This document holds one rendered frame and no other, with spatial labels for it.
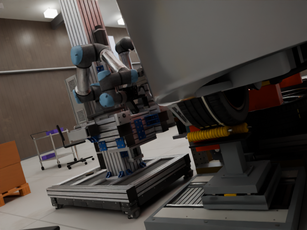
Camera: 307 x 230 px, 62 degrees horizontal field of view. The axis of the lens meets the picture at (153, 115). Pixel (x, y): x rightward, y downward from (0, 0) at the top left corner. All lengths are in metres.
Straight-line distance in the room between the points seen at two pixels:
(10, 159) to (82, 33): 2.46
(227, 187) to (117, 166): 1.17
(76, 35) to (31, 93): 10.95
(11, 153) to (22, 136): 8.53
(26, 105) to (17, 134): 1.44
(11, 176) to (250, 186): 3.48
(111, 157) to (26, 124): 10.69
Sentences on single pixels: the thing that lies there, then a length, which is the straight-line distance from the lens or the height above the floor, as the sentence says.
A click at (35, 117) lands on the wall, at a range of 13.14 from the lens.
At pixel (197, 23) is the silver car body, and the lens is 0.56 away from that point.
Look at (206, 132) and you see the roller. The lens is 1.49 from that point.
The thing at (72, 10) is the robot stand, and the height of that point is 1.76.
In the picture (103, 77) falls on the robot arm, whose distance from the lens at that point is 1.38.
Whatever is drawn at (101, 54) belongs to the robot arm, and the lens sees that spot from 1.69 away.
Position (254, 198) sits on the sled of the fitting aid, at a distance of 1.48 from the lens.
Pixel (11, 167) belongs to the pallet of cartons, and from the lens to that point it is 4.27.
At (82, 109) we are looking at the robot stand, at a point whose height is 0.90.
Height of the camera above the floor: 0.75
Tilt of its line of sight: 2 degrees down
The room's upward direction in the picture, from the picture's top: 16 degrees counter-clockwise
